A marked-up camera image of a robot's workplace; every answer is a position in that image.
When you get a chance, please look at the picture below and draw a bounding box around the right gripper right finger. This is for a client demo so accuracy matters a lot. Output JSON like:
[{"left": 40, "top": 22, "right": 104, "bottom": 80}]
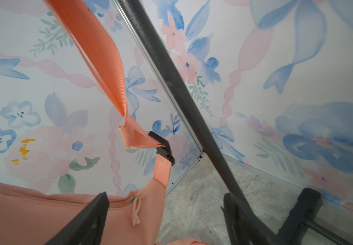
[{"left": 222, "top": 193, "right": 284, "bottom": 245}]

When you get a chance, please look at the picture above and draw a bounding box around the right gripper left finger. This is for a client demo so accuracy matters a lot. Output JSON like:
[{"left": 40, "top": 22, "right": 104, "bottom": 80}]
[{"left": 43, "top": 192, "right": 110, "bottom": 245}]

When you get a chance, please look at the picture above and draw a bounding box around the pink bag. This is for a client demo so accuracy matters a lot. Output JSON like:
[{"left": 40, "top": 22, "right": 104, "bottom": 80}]
[{"left": 0, "top": 0, "right": 208, "bottom": 245}]

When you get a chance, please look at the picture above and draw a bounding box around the black metal clothes rack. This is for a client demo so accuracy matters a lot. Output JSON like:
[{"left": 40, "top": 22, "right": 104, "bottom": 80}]
[{"left": 117, "top": 1, "right": 349, "bottom": 245}]

